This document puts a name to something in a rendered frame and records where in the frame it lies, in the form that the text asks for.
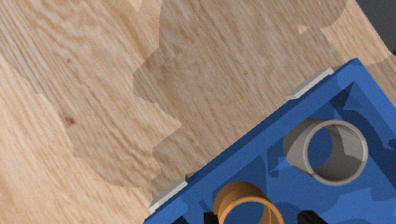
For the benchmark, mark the blue crate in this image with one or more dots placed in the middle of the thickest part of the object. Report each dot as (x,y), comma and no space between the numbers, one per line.
(350,94)

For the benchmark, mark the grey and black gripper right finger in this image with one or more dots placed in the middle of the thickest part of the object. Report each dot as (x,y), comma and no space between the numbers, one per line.
(309,217)

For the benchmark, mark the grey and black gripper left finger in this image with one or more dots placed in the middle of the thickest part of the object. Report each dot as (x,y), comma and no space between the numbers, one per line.
(210,218)

